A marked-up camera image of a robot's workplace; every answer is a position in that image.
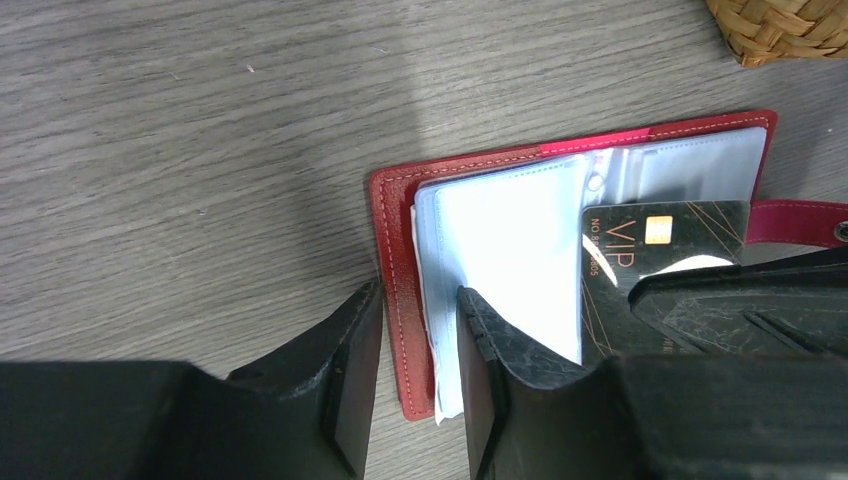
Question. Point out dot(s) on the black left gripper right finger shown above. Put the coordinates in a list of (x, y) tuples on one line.
[(532, 414)]

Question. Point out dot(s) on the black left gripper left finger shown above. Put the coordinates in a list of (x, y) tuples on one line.
[(302, 411)]

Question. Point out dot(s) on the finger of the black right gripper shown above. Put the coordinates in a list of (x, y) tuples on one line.
[(791, 306)]

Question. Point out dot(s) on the red leather card holder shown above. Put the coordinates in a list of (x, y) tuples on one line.
[(506, 223)]

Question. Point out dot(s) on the woven wicker divided tray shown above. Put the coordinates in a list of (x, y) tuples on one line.
[(758, 32)]

